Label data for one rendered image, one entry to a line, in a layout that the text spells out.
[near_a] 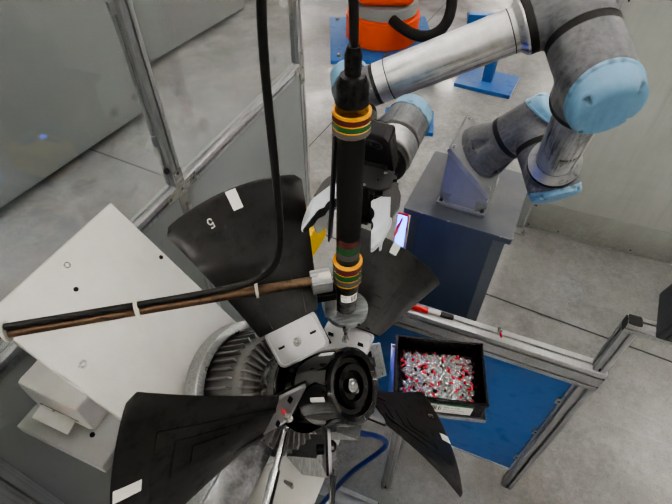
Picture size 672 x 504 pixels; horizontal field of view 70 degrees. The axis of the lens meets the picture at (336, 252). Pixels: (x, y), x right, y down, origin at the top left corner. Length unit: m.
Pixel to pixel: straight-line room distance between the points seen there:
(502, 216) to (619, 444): 1.22
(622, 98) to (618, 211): 2.00
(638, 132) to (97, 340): 2.31
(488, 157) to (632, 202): 1.57
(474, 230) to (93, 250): 0.93
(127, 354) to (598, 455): 1.85
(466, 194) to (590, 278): 1.55
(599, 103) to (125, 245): 0.79
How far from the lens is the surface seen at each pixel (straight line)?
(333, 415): 0.74
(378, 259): 0.96
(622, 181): 2.72
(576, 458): 2.23
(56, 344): 0.84
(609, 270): 2.90
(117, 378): 0.86
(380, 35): 4.51
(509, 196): 1.49
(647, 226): 2.90
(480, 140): 1.32
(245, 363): 0.84
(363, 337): 0.86
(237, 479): 0.84
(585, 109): 0.84
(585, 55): 0.85
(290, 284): 0.70
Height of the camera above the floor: 1.91
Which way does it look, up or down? 47 degrees down
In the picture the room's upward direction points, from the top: straight up
